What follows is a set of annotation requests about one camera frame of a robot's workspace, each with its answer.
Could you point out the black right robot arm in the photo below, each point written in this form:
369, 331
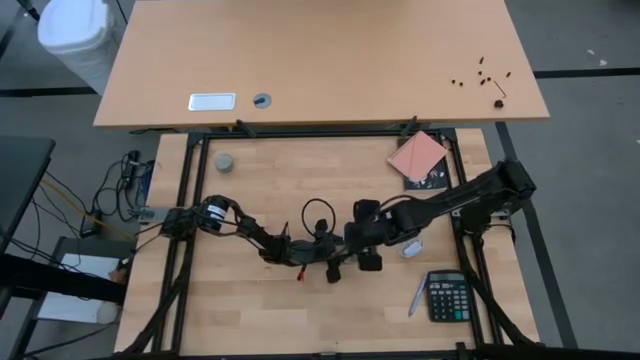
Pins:
450, 197

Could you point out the small red connector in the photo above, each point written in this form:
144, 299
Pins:
301, 273

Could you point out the silver rectangular desk plate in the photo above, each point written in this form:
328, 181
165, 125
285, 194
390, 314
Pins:
212, 101

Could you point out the small black knob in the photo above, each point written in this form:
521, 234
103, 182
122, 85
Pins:
498, 103

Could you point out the black aluminium frame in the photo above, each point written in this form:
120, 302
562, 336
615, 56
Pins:
325, 134

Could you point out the black power strip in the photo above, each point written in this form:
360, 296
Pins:
131, 170

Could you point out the black side table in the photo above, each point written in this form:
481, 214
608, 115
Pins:
20, 175

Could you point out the black booklet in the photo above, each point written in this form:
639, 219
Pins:
432, 182

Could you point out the white paper sheet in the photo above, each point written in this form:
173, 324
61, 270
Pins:
75, 312

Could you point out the black calculator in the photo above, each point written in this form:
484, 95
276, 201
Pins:
449, 297

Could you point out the black allen key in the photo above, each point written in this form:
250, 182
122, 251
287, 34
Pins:
501, 90

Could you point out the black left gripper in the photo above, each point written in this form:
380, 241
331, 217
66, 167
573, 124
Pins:
315, 250

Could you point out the round grey desk grommet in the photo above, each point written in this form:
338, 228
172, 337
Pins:
262, 100

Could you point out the white trash bin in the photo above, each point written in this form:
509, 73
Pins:
75, 35

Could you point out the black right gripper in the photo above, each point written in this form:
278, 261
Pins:
375, 230

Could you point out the lilac pen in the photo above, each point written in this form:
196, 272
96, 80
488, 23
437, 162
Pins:
417, 296

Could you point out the light wood desk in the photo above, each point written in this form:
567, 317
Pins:
320, 50

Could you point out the black metal beam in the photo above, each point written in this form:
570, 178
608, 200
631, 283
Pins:
50, 280

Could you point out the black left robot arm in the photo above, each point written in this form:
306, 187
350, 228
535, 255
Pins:
260, 235

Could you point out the pink notebook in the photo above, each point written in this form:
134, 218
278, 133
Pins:
417, 155

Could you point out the black desk clamp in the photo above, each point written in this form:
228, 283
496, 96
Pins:
408, 126

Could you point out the black power adapter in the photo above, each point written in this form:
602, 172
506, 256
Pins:
90, 227

